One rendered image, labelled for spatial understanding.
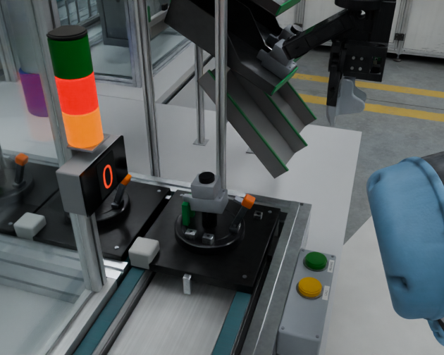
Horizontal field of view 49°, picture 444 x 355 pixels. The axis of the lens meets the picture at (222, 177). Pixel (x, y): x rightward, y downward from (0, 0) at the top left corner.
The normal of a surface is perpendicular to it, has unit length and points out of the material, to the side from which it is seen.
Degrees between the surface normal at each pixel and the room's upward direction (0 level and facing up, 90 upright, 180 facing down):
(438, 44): 90
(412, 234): 55
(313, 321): 0
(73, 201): 90
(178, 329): 0
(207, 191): 89
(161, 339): 0
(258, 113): 45
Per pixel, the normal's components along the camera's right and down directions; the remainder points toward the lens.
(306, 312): 0.00, -0.83
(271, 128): 0.62, -0.41
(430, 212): -0.48, -0.29
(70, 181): -0.30, 0.52
